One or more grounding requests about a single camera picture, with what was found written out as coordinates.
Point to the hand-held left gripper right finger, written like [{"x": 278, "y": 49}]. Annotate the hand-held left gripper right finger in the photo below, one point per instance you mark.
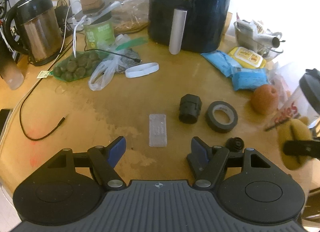
[{"x": 200, "y": 150}]

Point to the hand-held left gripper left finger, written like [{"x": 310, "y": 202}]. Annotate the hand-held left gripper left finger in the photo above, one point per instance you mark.
[{"x": 116, "y": 150}]

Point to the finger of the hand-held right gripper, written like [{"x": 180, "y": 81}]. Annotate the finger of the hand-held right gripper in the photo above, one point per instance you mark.
[{"x": 300, "y": 148}]

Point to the tan plush toy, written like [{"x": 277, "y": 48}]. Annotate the tan plush toy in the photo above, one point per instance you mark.
[{"x": 295, "y": 132}]

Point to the black tape roll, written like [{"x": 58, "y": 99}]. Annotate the black tape roll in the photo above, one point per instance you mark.
[{"x": 211, "y": 122}]

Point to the black faceted plastic part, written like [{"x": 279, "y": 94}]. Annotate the black faceted plastic part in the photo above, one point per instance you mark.
[{"x": 190, "y": 108}]

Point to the clear plastic case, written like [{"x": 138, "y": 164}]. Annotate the clear plastic case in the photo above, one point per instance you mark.
[{"x": 157, "y": 129}]

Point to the small black ribbed cap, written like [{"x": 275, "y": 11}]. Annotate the small black ribbed cap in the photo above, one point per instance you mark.
[{"x": 235, "y": 144}]

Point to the clear shaker bottle grey lid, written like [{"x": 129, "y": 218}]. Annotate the clear shaker bottle grey lid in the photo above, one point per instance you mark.
[{"x": 310, "y": 89}]

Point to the orange fruit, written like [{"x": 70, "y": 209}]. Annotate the orange fruit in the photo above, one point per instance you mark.
[{"x": 263, "y": 99}]

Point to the white plastic bag red print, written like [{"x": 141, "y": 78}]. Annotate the white plastic bag red print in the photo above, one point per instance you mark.
[{"x": 280, "y": 82}]

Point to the white wristband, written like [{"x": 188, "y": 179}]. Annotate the white wristband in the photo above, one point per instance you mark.
[{"x": 128, "y": 73}]

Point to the clear crumpled plastic bag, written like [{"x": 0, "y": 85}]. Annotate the clear crumpled plastic bag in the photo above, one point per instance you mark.
[{"x": 102, "y": 72}]

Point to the blue wipes packet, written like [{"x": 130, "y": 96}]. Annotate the blue wipes packet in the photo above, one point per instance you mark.
[
  {"x": 220, "y": 62},
  {"x": 250, "y": 79}
]

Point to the green net bag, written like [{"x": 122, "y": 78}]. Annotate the green net bag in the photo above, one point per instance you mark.
[{"x": 75, "y": 67}]

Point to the yellow wipes packet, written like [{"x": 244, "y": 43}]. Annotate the yellow wipes packet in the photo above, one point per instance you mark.
[{"x": 246, "y": 57}]

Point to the small paper tag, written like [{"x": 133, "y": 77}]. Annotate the small paper tag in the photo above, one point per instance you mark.
[{"x": 44, "y": 74}]

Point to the green-strip zip bag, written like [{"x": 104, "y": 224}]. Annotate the green-strip zip bag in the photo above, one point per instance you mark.
[{"x": 132, "y": 43}]

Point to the silver metal tube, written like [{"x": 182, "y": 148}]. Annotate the silver metal tube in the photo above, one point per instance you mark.
[{"x": 271, "y": 39}]

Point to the black phone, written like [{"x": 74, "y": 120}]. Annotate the black phone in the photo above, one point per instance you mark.
[{"x": 3, "y": 119}]

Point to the green canister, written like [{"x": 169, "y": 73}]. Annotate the green canister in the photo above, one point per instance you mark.
[{"x": 100, "y": 33}]

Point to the glass bowl with clutter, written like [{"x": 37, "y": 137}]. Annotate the glass bowl with clutter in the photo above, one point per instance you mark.
[{"x": 250, "y": 37}]

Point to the frosted plastic tumbler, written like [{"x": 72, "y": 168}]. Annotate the frosted plastic tumbler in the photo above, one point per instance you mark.
[{"x": 12, "y": 77}]

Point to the clear bag of noodles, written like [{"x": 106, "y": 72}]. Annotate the clear bag of noodles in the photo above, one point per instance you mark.
[{"x": 130, "y": 22}]

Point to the grey flat phone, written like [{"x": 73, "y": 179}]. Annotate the grey flat phone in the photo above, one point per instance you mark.
[{"x": 100, "y": 11}]

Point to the steel electric kettle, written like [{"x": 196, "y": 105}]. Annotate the steel electric kettle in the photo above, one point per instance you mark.
[{"x": 40, "y": 32}]

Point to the black air fryer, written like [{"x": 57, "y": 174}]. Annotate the black air fryer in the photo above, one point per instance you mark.
[{"x": 200, "y": 9}]

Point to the black power adapter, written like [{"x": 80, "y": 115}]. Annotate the black power adapter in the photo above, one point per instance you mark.
[{"x": 61, "y": 11}]

